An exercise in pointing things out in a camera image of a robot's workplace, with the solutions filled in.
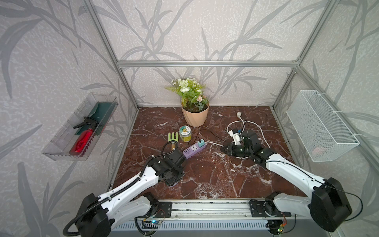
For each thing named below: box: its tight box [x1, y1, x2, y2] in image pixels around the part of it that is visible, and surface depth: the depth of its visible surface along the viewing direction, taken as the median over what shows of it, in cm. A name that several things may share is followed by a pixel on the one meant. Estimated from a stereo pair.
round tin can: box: [178, 125, 192, 143], surface depth 98 cm
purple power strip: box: [182, 139, 207, 159], surface depth 95 cm
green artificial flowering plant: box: [164, 77, 210, 111], surface depth 94 cm
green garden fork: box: [167, 131, 179, 142], surface depth 104 cm
